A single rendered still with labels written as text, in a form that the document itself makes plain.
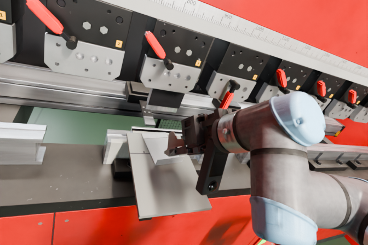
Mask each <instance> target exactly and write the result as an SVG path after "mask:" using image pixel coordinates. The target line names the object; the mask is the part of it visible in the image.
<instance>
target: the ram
mask: <svg viewBox="0 0 368 245"><path fill-rule="evenodd" d="M101 1H104V2H107V3H111V4H114V5H117V6H119V7H122V8H125V9H129V10H132V11H135V12H138V13H141V14H144V15H148V16H151V17H153V18H156V19H160V20H163V21H166V22H169V23H172V24H175V25H178V26H182V27H185V28H188V29H190V30H194V31H197V32H200V33H203V34H207V35H209V36H212V37H215V38H219V39H222V40H225V41H228V42H231V43H234V44H238V45H241V46H244V47H246V48H249V49H253V50H256V51H259V52H262V53H265V54H268V55H272V56H275V57H278V58H280V59H283V60H287V61H290V62H293V63H296V64H299V65H302V66H305V67H309V68H312V69H315V70H317V71H321V72H324V73H327V74H330V75H334V76H336V77H339V78H343V79H346V80H349V81H352V82H355V83H358V84H361V85H365V86H368V78H365V77H362V76H360V75H357V74H354V73H352V72H349V71H346V70H343V69H340V68H338V67H335V66H332V65H329V64H327V63H324V62H321V61H318V60H315V59H312V58H310V57H307V56H304V55H301V54H298V53H296V52H293V51H290V50H288V49H284V48H282V47H279V46H276V45H274V44H271V43H268V42H265V41H262V40H260V39H257V38H254V37H251V36H248V35H246V34H243V33H240V32H237V31H234V30H232V29H229V28H226V27H223V26H220V25H218V24H215V23H212V22H210V21H206V20H203V19H201V18H198V17H196V16H193V15H189V14H187V13H184V12H181V11H179V10H176V9H173V8H170V7H167V6H165V5H162V4H159V3H156V2H153V1H150V0H101ZM198 1H200V2H203V3H205V4H208V5H210V6H213V7H215V8H218V9H221V10H223V11H226V12H228V13H230V14H233V15H235V16H238V17H240V18H243V19H245V20H248V21H251V22H253V23H255V24H258V25H260V26H263V27H265V28H268V29H270V30H272V31H275V32H278V33H280V34H283V35H285V36H288V37H290V38H293V39H295V40H298V41H300V42H302V43H305V44H308V45H310V46H313V47H315V48H318V49H320V50H323V51H326V52H327V53H330V54H333V55H335V56H338V57H340V58H343V59H345V60H348V61H350V62H353V63H356V64H357V65H360V66H363V67H365V68H368V0H198Z"/></svg>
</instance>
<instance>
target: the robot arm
mask: <svg viewBox="0 0 368 245"><path fill-rule="evenodd" d="M201 114H203V115H201ZM201 114H198V115H193V116H190V117H188V118H185V119H183V120H181V126H182V137H185V140H186V141H185V140H184V139H183V138H180V139H178V138H177V137H176V135H175V132H174V131H171V132H170V133H169V136H168V148H167V150H165V151H164V154H165V155H167V156H168V157H170V156H177V155H185V154H187V155H200V154H204V157H203V161H202V165H201V168H200V172H199V176H198V180H197V185H196V188H195V189H196V191H197V192H199V193H200V194H201V195H208V194H213V193H217V192H218V190H219V187H220V183H221V179H222V175H223V172H224V169H225V165H226V161H227V158H228V154H229V153H235V154H237V153H246V152H250V184H251V197H250V198H249V202H250V204H251V217H252V229H253V231H254V233H255V234H256V235H257V236H258V237H259V238H261V239H263V240H265V241H268V242H272V243H276V244H281V245H316V242H317V235H316V232H317V230H318V228H320V229H334V230H341V231H343V232H344V233H345V234H347V235H348V236H349V237H350V238H351V239H353V240H354V241H355V242H356V243H357V244H359V245H368V181H366V180H363V179H360V178H355V177H343V176H337V175H333V174H327V173H321V172H316V171H310V170H309V164H308V155H307V147H309V146H311V145H312V144H317V143H319V142H321V141H322V139H323V138H324V136H325V133H324V130H325V128H326V127H325V119H324V116H323V113H322V111H321V109H320V107H319V105H318V104H317V102H316V101H315V99H314V98H313V97H312V96H310V95H308V94H307V93H305V92H300V91H296V92H292V93H289V94H286V95H282V96H279V97H271V98H270V99H269V100H266V101H263V102H260V103H258V104H255V105H252V106H249V107H246V108H243V109H240V110H237V111H235V112H232V109H222V108H218V109H215V110H214V113H211V114H209V115H207V114H204V113H201ZM186 145H187V146H186ZM178 147H179V148H178Z"/></svg>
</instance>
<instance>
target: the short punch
mask: <svg viewBox="0 0 368 245"><path fill-rule="evenodd" d="M184 95H185V94H184V93H180V92H173V91H167V90H161V89H154V88H151V89H150V92H149V95H148V99H147V105H146V109H150V110H159V111H164V112H173V113H176V111H177V109H179V107H180V105H181V102H182V100H183V97H184Z"/></svg>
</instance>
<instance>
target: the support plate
mask: <svg viewBox="0 0 368 245"><path fill-rule="evenodd" d="M126 138H127V143H128V150H129V157H130V165H131V172H132V177H133V184H134V192H135V199H136V206H137V213H138V218H139V219H141V218H150V217H159V216H164V215H173V214H182V213H191V212H199V211H208V210H211V209H212V206H211V204H210V202H209V199H208V197H207V195H201V194H200V193H199V192H197V191H196V185H197V180H198V175H197V173H196V170H195V168H194V166H193V164H192V161H191V159H190V157H189V155H179V157H180V156H184V159H183V161H182V162H177V163H172V164H164V165H155V164H154V161H153V159H152V157H151V155H150V154H130V153H143V151H145V153H150V152H149V150H148V148H147V145H146V143H145V141H144V139H143V136H142V134H141V133H128V132H127V133H126Z"/></svg>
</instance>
